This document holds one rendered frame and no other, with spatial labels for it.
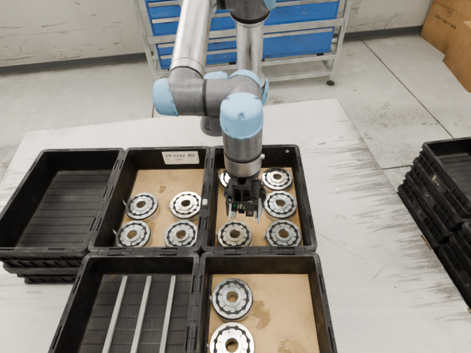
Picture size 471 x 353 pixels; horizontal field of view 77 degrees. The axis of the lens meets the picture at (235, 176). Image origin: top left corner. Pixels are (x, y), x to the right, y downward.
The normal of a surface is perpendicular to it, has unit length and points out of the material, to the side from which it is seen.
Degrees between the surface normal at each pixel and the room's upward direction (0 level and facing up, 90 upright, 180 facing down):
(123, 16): 90
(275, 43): 90
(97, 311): 0
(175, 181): 0
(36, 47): 90
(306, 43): 90
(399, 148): 0
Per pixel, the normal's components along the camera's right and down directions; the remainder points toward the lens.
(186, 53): 0.04, -0.45
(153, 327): -0.04, -0.66
